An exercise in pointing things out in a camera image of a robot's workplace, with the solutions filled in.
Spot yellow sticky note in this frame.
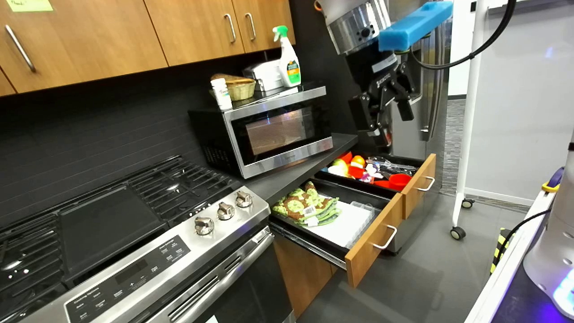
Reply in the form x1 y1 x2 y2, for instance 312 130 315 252
5 0 54 14

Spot wooden drawer with toys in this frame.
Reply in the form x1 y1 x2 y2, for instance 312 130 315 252
315 148 439 256

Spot white robot base table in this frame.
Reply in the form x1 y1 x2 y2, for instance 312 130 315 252
464 189 574 323

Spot white liner sheet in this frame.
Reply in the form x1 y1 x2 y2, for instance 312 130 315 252
307 198 380 249

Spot artichoke print oven mitt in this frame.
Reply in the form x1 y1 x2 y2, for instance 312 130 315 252
294 181 341 225

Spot yellow blue clamp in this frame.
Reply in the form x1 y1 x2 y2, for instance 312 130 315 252
540 166 565 197

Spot wooden cabinet door with note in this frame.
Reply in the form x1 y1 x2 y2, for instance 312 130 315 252
0 0 170 94

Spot silver drawer handle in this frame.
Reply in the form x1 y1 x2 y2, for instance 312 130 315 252
371 222 400 250
416 173 437 193

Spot white purple toy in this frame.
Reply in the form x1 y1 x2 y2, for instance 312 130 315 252
364 159 384 182

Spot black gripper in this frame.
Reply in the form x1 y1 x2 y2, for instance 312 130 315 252
344 39 418 139

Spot white rolling board stand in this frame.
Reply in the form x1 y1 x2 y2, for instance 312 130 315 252
450 0 574 242

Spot blue wrist camera cover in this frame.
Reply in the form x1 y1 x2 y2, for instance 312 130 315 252
378 0 455 53

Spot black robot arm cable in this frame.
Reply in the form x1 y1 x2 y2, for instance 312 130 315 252
409 0 520 71

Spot woven basket bowl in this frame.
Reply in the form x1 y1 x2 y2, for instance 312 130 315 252
224 73 260 103

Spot stainless black microwave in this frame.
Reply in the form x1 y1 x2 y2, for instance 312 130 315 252
188 82 337 181

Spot stainless gas stove range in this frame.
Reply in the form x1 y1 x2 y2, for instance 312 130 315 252
0 152 294 323

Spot wooden lower cabinet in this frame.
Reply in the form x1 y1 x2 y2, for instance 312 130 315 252
271 234 342 319

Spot large red measuring cup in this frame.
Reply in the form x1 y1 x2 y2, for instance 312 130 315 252
384 170 414 193

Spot white green spray bottle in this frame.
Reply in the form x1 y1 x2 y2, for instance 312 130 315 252
271 23 305 89

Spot yellow black hazard tape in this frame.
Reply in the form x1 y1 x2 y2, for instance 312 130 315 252
489 227 511 276

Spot wooden upper cabinet door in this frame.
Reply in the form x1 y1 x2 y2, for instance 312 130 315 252
0 66 18 98
231 0 298 53
142 0 247 67

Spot silver stove knob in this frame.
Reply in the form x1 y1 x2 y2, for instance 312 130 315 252
215 198 237 222
233 188 255 209
194 213 215 236

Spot wooden drawer with white liner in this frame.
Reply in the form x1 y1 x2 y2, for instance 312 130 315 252
267 175 405 288

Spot black floor cable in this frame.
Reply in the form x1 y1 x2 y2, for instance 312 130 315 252
506 207 552 242

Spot stainless steel refrigerator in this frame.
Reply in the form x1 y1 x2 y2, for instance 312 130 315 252
387 23 454 198

